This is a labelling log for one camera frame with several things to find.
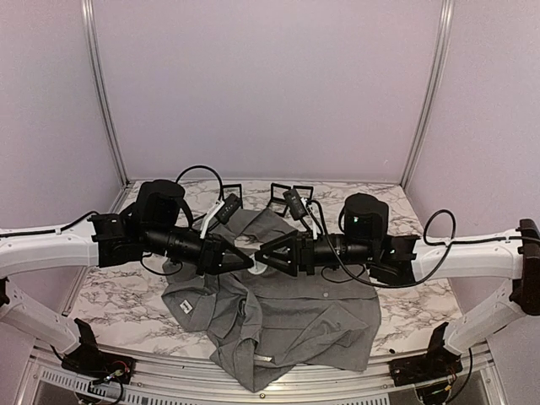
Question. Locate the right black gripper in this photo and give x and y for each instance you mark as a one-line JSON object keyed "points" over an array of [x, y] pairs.
{"points": [[304, 257]]}

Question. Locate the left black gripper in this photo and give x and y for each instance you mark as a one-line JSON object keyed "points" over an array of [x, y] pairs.
{"points": [[211, 256]]}

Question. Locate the grey button shirt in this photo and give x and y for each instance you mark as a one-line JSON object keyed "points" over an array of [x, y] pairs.
{"points": [[263, 325]]}

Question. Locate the pink round brooch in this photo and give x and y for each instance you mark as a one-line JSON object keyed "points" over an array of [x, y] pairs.
{"points": [[257, 268]]}

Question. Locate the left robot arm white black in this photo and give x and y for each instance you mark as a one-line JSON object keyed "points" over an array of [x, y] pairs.
{"points": [[158, 222]]}

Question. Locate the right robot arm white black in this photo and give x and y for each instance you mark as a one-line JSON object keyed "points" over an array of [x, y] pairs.
{"points": [[367, 254]]}

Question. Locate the middle black display frame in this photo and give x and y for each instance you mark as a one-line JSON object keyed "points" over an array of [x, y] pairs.
{"points": [[277, 201]]}

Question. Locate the black display frame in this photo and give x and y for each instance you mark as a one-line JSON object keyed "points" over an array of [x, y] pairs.
{"points": [[235, 189], [304, 191], [277, 201]]}

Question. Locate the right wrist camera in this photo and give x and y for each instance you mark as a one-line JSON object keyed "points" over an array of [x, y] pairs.
{"points": [[298, 209]]}

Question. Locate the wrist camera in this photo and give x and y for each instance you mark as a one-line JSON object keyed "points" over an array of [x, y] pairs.
{"points": [[298, 209], [219, 213]]}

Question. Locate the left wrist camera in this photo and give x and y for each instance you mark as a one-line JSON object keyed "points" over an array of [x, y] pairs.
{"points": [[219, 213]]}

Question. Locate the right black display frame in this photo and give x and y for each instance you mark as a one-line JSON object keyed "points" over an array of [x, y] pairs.
{"points": [[304, 191]]}

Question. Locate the left black display frame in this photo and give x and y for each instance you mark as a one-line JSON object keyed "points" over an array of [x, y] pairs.
{"points": [[235, 189]]}

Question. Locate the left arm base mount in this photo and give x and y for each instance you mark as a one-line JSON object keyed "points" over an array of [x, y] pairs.
{"points": [[89, 360]]}

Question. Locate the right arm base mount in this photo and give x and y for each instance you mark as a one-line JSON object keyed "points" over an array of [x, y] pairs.
{"points": [[442, 358]]}

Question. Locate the front aluminium rail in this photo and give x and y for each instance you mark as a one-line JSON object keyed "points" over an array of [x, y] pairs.
{"points": [[160, 380]]}

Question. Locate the left aluminium frame post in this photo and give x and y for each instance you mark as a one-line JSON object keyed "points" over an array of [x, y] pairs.
{"points": [[92, 41]]}

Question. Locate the aluminium frame post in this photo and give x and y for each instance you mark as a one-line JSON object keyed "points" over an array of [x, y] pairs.
{"points": [[436, 72], [92, 41]]}

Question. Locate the right aluminium frame post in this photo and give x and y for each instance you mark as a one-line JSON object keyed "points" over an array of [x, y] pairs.
{"points": [[436, 72]]}

